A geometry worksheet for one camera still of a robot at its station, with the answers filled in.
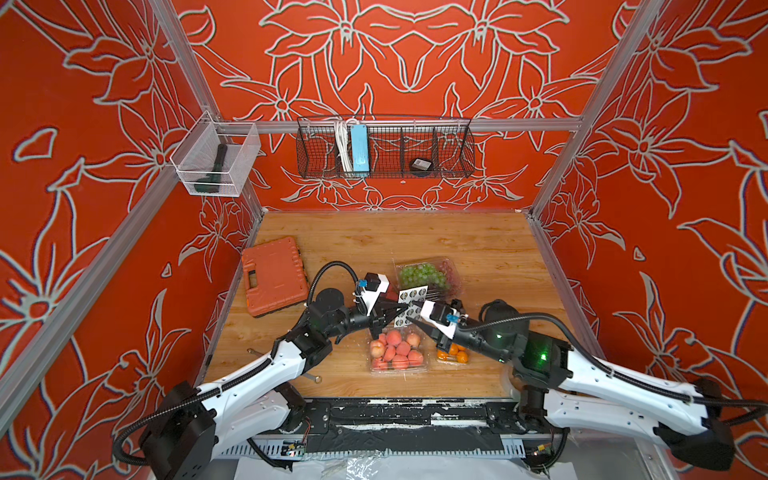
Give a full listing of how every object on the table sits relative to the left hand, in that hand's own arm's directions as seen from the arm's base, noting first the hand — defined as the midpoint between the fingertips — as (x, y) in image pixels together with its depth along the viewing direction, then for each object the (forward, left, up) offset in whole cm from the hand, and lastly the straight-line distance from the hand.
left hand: (405, 306), depth 69 cm
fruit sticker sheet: (+1, -2, +2) cm, 3 cm away
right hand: (-3, -1, +7) cm, 8 cm away
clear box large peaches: (-4, +1, -20) cm, 20 cm away
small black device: (+48, -4, +6) cm, 49 cm away
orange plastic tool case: (+20, +42, -21) cm, 50 cm away
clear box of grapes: (+20, -11, -16) cm, 28 cm away
